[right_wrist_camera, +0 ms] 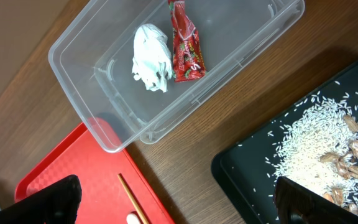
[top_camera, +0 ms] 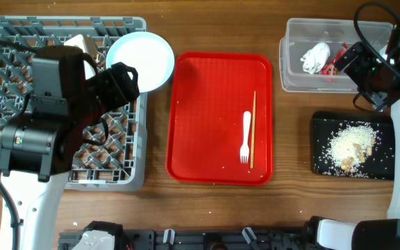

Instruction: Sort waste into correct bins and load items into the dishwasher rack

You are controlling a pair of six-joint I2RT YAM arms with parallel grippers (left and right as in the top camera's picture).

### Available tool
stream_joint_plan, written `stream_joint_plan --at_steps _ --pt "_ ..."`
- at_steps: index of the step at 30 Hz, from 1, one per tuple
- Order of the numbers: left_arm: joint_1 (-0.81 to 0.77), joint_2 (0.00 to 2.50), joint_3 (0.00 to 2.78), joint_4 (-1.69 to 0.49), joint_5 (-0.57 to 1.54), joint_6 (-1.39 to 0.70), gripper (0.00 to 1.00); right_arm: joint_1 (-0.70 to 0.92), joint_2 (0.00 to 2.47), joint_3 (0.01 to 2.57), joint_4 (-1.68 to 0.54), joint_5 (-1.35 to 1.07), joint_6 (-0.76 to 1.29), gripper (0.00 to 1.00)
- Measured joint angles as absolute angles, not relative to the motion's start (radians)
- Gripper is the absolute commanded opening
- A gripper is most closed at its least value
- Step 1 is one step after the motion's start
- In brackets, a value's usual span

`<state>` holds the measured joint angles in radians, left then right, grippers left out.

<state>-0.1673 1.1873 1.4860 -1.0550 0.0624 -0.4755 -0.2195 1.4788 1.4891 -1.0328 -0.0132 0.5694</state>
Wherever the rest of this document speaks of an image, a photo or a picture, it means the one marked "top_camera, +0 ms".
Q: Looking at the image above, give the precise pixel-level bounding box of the red snack wrapper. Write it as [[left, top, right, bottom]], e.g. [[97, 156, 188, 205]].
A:
[[321, 43, 348, 75]]

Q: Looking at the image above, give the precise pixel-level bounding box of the white tissue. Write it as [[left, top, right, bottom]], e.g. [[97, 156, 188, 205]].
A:
[[300, 42, 331, 74]]

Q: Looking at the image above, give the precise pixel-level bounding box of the large light blue plate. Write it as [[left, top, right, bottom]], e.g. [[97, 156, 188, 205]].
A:
[[106, 31, 175, 93]]

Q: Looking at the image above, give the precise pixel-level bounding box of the wooden chopstick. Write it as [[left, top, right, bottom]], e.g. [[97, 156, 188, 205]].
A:
[[250, 91, 256, 169]]

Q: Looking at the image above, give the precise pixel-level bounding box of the white plastic fork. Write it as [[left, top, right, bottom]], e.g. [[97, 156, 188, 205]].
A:
[[240, 111, 251, 163]]

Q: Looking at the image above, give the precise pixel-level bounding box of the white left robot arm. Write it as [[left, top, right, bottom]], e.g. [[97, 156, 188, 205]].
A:
[[0, 45, 140, 249]]

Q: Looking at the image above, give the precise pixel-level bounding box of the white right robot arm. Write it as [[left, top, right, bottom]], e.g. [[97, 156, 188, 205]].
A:
[[303, 24, 400, 249]]

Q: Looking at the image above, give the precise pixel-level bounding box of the grey plastic dishwasher rack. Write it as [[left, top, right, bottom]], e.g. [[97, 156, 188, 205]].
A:
[[0, 16, 147, 191]]

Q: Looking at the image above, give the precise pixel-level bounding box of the black plastic tray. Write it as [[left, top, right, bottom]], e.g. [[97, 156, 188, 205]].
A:
[[311, 111, 395, 181]]

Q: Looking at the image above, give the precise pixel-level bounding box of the pile of rice and nuts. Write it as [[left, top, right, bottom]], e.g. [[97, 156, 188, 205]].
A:
[[324, 123, 378, 175]]

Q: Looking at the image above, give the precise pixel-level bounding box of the clear plastic bin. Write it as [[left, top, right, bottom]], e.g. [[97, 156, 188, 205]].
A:
[[278, 17, 395, 94]]

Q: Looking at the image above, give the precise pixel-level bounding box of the red plastic tray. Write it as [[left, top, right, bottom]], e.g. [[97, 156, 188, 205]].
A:
[[166, 51, 274, 186]]

